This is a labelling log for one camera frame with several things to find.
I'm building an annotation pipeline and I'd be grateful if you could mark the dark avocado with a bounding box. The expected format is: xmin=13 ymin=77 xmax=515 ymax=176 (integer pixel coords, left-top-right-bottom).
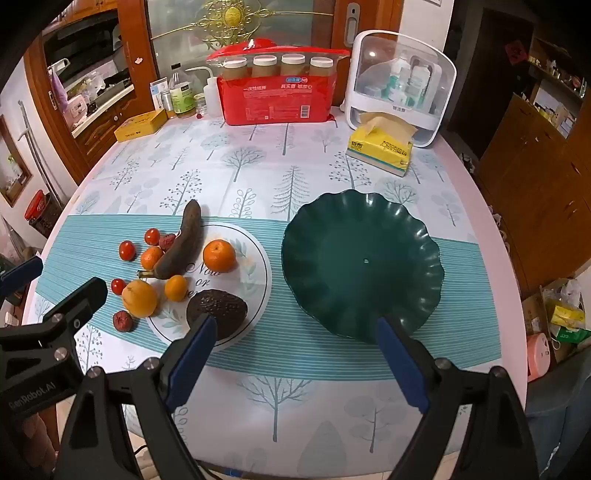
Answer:
xmin=186 ymin=289 xmax=249 ymax=341

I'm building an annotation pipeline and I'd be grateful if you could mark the clear glass plate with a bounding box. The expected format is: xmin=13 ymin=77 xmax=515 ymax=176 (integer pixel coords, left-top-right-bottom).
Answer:
xmin=141 ymin=224 xmax=272 ymax=347

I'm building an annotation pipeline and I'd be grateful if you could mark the teal label bottle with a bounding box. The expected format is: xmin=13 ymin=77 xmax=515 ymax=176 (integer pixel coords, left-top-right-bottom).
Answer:
xmin=389 ymin=58 xmax=411 ymax=106

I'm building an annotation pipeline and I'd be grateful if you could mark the brown wooden cabinet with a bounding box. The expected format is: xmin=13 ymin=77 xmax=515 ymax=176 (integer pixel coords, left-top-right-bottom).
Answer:
xmin=475 ymin=92 xmax=591 ymax=301

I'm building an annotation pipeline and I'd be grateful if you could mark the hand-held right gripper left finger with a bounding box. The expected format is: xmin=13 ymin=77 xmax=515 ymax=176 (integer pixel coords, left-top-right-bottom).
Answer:
xmin=54 ymin=315 xmax=219 ymax=480

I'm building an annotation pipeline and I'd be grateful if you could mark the cluttered wall shelf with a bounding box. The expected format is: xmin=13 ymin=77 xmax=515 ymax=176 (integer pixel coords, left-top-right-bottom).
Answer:
xmin=526 ymin=37 xmax=591 ymax=139

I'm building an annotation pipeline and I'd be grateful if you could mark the silver door handle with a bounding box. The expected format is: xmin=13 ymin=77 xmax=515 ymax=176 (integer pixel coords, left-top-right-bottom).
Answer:
xmin=344 ymin=2 xmax=361 ymax=47

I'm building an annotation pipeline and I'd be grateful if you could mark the green label bottle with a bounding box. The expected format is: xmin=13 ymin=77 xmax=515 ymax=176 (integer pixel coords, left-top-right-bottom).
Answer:
xmin=167 ymin=65 xmax=197 ymax=120

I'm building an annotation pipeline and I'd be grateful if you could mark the large tangerine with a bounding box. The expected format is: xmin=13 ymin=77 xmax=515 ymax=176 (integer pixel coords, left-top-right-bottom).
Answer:
xmin=202 ymin=239 xmax=238 ymax=273

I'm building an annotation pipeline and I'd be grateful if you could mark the yellow tissue box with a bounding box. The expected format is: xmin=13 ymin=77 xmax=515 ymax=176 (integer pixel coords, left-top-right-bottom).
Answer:
xmin=346 ymin=113 xmax=419 ymax=178

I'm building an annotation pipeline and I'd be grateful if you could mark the grey chair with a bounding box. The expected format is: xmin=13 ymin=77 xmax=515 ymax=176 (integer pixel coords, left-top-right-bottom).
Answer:
xmin=525 ymin=355 xmax=591 ymax=480

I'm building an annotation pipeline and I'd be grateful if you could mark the blue white carton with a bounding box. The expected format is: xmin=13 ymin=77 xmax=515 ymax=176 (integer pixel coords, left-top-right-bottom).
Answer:
xmin=150 ymin=78 xmax=172 ymax=112

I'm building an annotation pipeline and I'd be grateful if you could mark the dark green scalloped plate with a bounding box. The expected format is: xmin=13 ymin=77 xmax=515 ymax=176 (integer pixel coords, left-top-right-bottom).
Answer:
xmin=281 ymin=191 xmax=445 ymax=345

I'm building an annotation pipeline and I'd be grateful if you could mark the glass door gold ornament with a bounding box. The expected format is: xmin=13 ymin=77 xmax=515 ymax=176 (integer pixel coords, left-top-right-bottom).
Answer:
xmin=145 ymin=0 xmax=340 ymax=79

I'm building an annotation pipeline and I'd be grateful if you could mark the red bin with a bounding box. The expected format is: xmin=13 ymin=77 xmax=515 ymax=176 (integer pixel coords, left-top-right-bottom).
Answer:
xmin=24 ymin=189 xmax=52 ymax=223

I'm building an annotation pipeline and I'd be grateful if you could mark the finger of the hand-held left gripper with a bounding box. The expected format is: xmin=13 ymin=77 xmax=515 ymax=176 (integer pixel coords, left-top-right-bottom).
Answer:
xmin=0 ymin=277 xmax=108 ymax=366
xmin=0 ymin=255 xmax=44 ymax=301

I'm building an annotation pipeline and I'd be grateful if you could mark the white clear storage box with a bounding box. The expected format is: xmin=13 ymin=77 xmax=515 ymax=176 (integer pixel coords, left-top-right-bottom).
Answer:
xmin=344 ymin=29 xmax=458 ymax=148

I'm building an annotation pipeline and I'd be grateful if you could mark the cardboard box with bags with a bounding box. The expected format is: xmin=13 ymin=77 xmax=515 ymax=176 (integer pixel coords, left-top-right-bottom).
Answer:
xmin=522 ymin=277 xmax=591 ymax=365

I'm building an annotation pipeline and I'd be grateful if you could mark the small orange kumquat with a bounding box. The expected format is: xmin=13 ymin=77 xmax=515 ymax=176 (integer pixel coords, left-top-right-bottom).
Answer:
xmin=140 ymin=246 xmax=165 ymax=271
xmin=164 ymin=274 xmax=188 ymax=303

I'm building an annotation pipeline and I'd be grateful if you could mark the yellow orange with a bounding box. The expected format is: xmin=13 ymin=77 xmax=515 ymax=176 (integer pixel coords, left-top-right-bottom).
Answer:
xmin=121 ymin=279 xmax=159 ymax=318

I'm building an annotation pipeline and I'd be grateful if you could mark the pink round appliance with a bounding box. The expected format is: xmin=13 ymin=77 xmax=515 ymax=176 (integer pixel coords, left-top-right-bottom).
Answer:
xmin=526 ymin=332 xmax=551 ymax=382

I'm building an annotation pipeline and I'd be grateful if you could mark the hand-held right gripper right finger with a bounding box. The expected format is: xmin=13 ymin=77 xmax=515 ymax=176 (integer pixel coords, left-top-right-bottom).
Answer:
xmin=376 ymin=315 xmax=541 ymax=480

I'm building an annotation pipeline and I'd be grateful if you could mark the red plastic package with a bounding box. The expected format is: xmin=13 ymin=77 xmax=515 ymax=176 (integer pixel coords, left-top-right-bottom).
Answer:
xmin=205 ymin=38 xmax=352 ymax=125

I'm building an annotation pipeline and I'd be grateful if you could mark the teal striped table mat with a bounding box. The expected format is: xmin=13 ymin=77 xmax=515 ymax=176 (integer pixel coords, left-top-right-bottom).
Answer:
xmin=36 ymin=215 xmax=502 ymax=382

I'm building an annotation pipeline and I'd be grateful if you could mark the flat yellow box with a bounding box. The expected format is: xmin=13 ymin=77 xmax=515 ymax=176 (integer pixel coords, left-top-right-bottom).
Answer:
xmin=114 ymin=108 xmax=168 ymax=143

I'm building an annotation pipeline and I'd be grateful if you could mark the white squeeze bottle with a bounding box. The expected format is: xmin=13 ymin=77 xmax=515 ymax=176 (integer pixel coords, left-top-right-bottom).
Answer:
xmin=185 ymin=66 xmax=223 ymax=119

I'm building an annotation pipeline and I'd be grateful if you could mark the overripe dark banana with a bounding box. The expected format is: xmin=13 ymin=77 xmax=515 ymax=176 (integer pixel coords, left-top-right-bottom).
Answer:
xmin=137 ymin=199 xmax=205 ymax=281

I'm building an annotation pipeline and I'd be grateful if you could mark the wooden kitchen cabinet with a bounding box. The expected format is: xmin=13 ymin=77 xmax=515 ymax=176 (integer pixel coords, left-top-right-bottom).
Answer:
xmin=23 ymin=0 xmax=162 ymax=163

